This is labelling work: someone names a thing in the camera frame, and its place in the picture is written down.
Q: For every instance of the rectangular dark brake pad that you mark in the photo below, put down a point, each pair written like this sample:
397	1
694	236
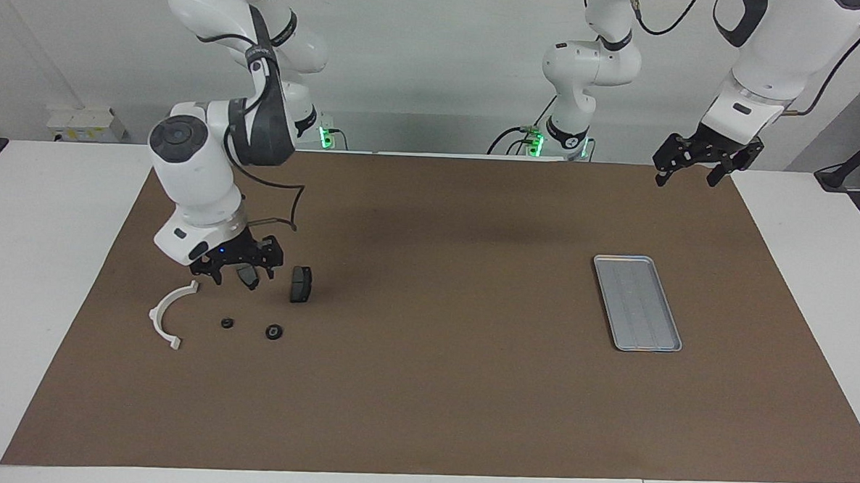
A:
301	284

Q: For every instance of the curved dark brake pad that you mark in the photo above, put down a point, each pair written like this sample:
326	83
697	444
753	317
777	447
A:
249	277

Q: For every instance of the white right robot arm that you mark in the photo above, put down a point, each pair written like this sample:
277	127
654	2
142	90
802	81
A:
193	180

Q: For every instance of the brown table mat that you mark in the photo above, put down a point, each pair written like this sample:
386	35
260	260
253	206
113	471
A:
423	401

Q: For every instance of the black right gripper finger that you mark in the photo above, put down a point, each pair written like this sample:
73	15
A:
215	275
271	269

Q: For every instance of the silver metal tray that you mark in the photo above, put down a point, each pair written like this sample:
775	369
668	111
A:
638	305

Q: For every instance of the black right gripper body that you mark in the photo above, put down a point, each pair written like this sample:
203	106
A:
230	256

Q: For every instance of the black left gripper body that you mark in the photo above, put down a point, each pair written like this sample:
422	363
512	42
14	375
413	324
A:
702	148

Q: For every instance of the white power strip box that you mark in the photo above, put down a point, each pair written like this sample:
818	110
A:
83	123

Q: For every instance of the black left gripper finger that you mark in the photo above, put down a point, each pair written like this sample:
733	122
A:
662	175
717	175

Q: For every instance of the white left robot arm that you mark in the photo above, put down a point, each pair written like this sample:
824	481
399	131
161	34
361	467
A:
780	46

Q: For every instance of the large black bearing gear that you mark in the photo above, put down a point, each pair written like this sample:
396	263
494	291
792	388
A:
274	332

